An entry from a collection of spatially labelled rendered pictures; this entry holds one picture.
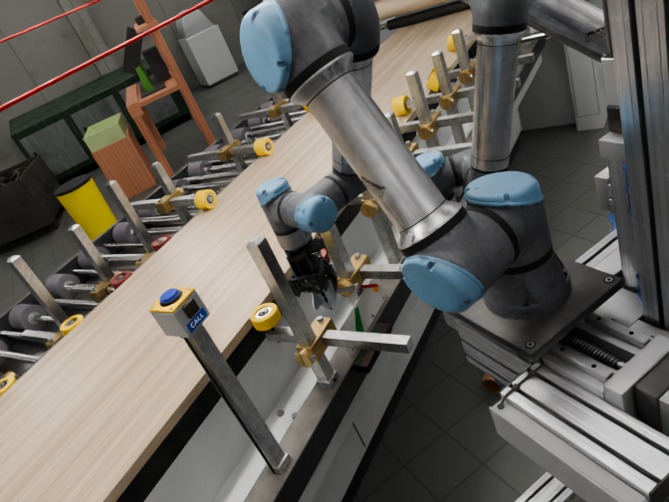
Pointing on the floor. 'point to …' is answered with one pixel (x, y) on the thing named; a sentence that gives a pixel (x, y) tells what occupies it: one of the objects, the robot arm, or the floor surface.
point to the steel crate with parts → (27, 203)
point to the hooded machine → (205, 49)
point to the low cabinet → (66, 159)
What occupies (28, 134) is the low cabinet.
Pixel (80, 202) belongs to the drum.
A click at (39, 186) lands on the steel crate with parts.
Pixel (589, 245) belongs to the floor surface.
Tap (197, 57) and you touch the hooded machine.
